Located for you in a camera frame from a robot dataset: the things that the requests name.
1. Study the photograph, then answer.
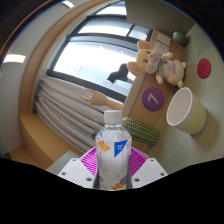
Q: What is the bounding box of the flat round red coaster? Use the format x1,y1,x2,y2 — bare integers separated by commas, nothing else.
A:
196,57,212,80

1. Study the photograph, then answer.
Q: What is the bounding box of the tall green cactus figure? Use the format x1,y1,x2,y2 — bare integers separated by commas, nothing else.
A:
121,116,161,146

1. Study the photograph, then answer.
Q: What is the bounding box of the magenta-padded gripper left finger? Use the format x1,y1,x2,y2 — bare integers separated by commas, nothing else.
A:
57,147,98,189

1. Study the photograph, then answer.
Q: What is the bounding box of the black horse figure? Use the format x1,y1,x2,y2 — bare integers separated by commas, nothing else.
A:
106,63,130,84

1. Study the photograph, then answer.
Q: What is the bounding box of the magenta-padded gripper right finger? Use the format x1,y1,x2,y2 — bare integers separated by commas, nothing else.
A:
128,147,168,189

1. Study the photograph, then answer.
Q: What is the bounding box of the clear plastic water bottle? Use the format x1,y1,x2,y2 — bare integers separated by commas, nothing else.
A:
94,109,133,191

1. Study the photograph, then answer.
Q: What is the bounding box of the pale yellow cup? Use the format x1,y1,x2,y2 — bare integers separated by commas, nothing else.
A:
165,87,208,136

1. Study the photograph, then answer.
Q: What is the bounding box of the cream mouse plush toy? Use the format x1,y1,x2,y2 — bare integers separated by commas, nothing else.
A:
126,40,187,89

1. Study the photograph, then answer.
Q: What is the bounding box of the round purple number sign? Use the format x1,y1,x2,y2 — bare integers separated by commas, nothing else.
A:
141,86,166,112

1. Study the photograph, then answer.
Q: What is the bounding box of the wooden hand model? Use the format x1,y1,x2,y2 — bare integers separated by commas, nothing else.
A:
79,88,124,111

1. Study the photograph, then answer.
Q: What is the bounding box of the beige pleated curtain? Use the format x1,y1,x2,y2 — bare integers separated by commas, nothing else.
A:
33,75,124,154

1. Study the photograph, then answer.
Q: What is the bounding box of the dark-framed window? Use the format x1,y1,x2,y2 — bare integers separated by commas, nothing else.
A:
46,3,154,104

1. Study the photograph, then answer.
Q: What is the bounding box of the small round green cactus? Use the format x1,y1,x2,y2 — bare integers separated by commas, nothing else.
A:
172,31,189,48

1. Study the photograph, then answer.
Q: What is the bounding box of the grey-green desk partition panel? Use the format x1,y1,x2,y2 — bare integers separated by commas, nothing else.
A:
45,150,81,175
124,0,196,34

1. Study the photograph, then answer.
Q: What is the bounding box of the white wall socket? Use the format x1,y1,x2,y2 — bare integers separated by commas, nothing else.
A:
156,32,172,46
152,43,166,54

